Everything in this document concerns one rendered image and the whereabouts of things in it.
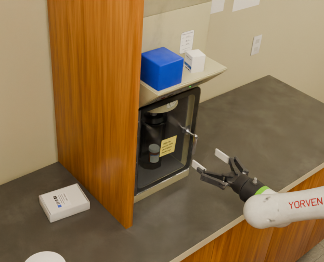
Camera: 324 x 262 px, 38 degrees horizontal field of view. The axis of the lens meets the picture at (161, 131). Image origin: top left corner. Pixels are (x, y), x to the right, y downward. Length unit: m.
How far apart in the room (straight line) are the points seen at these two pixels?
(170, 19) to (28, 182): 0.90
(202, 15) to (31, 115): 0.78
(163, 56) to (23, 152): 0.80
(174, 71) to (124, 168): 0.38
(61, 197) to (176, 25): 0.79
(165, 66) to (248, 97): 1.27
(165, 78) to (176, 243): 0.63
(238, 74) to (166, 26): 1.27
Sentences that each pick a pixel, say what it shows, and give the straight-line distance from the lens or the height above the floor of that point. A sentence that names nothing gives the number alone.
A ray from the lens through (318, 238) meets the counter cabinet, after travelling 3.04.
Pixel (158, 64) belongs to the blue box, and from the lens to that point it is 1.43.
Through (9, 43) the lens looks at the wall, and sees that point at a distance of 1.76.
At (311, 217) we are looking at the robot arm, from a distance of 1.45.
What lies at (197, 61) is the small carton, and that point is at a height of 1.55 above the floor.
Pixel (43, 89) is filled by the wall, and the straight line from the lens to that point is 1.90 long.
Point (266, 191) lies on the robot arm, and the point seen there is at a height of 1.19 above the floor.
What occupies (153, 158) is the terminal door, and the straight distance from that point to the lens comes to 1.78.
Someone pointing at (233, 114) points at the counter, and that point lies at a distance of 2.48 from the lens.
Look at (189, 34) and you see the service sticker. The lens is 1.62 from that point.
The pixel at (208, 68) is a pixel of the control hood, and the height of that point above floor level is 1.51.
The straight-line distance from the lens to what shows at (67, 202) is 1.83.
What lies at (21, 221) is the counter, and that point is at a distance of 1.85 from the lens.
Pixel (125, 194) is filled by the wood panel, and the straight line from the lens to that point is 1.68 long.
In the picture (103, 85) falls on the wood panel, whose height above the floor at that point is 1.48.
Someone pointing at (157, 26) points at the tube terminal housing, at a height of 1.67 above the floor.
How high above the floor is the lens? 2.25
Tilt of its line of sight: 35 degrees down
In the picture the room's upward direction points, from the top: 5 degrees clockwise
